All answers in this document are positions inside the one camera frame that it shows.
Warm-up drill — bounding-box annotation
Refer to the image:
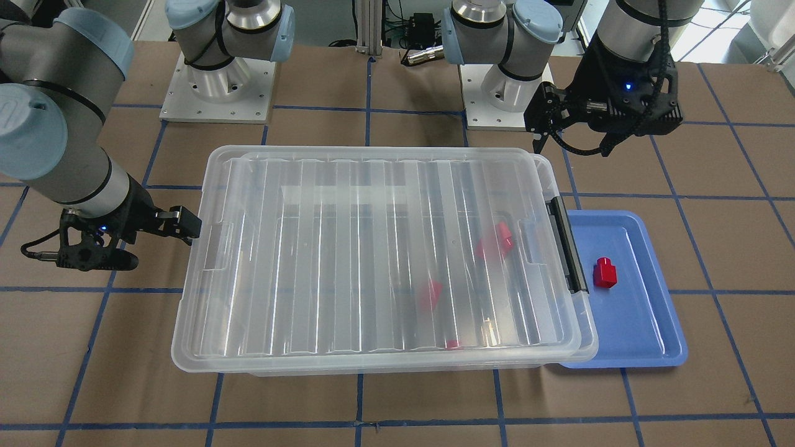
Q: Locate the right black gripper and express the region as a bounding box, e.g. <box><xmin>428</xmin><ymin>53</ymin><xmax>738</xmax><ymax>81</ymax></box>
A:
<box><xmin>56</xmin><ymin>180</ymin><xmax>202</xmax><ymax>271</ymax></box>

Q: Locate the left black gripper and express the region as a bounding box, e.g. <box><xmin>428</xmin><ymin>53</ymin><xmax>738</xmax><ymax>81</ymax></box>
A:
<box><xmin>525</xmin><ymin>37</ymin><xmax>684</xmax><ymax>156</ymax></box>

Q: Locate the red block picked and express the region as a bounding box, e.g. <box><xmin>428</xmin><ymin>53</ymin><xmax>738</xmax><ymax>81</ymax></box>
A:
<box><xmin>593</xmin><ymin>257</ymin><xmax>618</xmax><ymax>289</ymax></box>

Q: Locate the clear plastic box lid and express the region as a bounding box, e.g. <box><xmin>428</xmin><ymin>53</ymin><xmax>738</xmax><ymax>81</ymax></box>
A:
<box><xmin>171</xmin><ymin>146</ymin><xmax>588</xmax><ymax>374</ymax></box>

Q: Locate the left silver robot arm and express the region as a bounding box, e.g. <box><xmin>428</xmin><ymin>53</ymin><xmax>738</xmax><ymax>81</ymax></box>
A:
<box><xmin>441</xmin><ymin>1</ymin><xmax>702</xmax><ymax>156</ymax></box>

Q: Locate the red block upper pair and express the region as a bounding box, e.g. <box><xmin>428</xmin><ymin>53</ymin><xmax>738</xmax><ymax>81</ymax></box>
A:
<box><xmin>492</xmin><ymin>221</ymin><xmax>515</xmax><ymax>258</ymax></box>

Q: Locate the red block pair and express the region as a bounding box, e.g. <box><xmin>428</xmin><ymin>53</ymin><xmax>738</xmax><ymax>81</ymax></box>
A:
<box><xmin>492</xmin><ymin>221</ymin><xmax>515</xmax><ymax>258</ymax></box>
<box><xmin>475</xmin><ymin>234</ymin><xmax>501</xmax><ymax>261</ymax></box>

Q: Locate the clear plastic storage box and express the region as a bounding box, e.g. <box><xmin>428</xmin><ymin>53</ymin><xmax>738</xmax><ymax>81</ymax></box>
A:
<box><xmin>239</xmin><ymin>152</ymin><xmax>599</xmax><ymax>378</ymax></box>

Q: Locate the red block lower pair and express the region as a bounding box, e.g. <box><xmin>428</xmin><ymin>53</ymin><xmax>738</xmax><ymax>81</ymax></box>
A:
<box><xmin>475</xmin><ymin>234</ymin><xmax>501</xmax><ymax>261</ymax></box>

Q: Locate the blue plastic tray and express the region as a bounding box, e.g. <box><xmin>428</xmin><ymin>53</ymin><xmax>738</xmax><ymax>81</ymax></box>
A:
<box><xmin>566</xmin><ymin>210</ymin><xmax>688</xmax><ymax>369</ymax></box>

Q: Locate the red block middle box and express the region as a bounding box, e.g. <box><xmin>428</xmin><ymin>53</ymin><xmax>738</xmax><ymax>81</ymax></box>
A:
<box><xmin>416</xmin><ymin>278</ymin><xmax>443</xmax><ymax>312</ymax></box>

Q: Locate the silver connector plug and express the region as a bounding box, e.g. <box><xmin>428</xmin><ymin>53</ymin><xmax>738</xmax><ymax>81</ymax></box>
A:
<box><xmin>400</xmin><ymin>45</ymin><xmax>445</xmax><ymax>67</ymax></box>

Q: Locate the black power adapter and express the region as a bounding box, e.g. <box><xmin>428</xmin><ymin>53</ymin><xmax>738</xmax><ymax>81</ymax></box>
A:
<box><xmin>406</xmin><ymin>12</ymin><xmax>438</xmax><ymax>47</ymax></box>

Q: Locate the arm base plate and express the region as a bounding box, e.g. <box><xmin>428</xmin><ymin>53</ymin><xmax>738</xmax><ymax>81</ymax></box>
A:
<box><xmin>160</xmin><ymin>55</ymin><xmax>278</xmax><ymax>124</ymax></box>
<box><xmin>459</xmin><ymin>63</ymin><xmax>553</xmax><ymax>131</ymax></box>

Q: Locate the black box latch handle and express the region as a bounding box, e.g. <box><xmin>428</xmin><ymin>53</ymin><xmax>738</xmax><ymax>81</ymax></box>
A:
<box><xmin>546</xmin><ymin>196</ymin><xmax>589</xmax><ymax>294</ymax></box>

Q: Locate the aluminium frame post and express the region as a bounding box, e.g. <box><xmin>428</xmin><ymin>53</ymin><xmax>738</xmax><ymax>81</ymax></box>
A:
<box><xmin>354</xmin><ymin>0</ymin><xmax>384</xmax><ymax>58</ymax></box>

